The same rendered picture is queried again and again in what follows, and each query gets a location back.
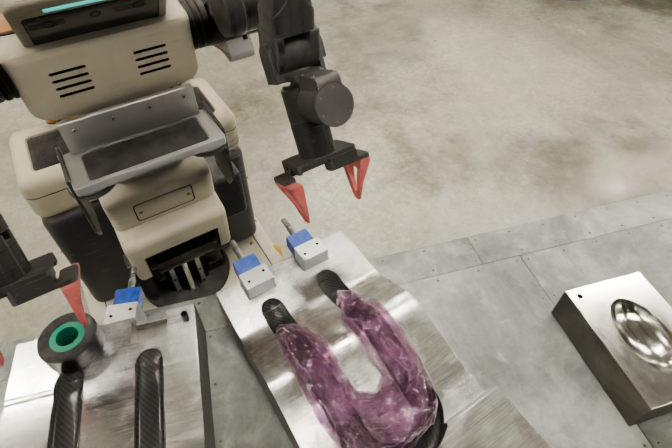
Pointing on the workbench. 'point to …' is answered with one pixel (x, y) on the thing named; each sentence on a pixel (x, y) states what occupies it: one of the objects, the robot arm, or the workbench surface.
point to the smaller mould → (623, 342)
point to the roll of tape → (63, 326)
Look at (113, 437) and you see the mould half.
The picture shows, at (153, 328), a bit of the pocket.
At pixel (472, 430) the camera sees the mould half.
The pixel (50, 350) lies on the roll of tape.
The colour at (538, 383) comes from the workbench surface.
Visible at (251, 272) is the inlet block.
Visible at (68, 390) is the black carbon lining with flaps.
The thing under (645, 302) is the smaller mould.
